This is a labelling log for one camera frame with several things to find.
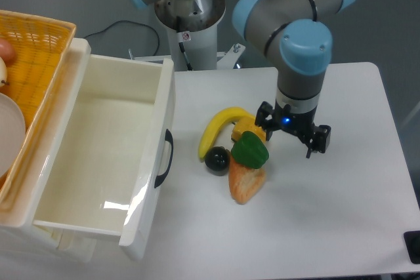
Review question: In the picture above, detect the black toy plum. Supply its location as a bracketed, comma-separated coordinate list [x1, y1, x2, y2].
[204, 146, 230, 173]

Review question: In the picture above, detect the green toy pepper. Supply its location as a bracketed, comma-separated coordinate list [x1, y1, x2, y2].
[231, 131, 269, 169]

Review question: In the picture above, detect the yellow toy banana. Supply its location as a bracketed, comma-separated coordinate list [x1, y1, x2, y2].
[198, 107, 255, 161]

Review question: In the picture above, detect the black corner device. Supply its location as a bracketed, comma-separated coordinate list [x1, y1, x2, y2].
[403, 231, 420, 264]

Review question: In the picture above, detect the orange toy strawberry slice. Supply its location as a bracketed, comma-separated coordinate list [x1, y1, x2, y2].
[228, 157, 266, 205]

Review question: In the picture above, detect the white plate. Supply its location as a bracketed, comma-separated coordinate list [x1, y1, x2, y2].
[1, 93, 26, 177]

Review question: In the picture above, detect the white drawer cabinet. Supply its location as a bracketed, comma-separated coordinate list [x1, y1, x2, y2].
[1, 38, 95, 260]

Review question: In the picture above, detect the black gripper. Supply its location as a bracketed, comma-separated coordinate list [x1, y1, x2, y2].
[255, 101, 331, 159]

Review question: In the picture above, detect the orange toy pepper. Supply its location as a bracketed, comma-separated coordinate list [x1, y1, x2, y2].
[231, 117, 266, 142]

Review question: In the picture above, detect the red toy apple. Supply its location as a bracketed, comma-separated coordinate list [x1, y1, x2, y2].
[0, 38, 16, 64]

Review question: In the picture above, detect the black top drawer handle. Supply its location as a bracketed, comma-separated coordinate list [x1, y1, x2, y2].
[153, 129, 175, 189]

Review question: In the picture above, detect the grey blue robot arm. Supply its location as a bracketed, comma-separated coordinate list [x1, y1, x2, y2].
[131, 0, 355, 153]

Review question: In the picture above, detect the yellow woven basket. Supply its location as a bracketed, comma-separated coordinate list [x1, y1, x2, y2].
[1, 10, 76, 208]

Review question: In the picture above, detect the black cable on floor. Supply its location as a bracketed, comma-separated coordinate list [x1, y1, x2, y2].
[81, 20, 161, 58]

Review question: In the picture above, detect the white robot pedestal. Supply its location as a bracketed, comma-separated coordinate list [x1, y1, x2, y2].
[154, 0, 226, 71]

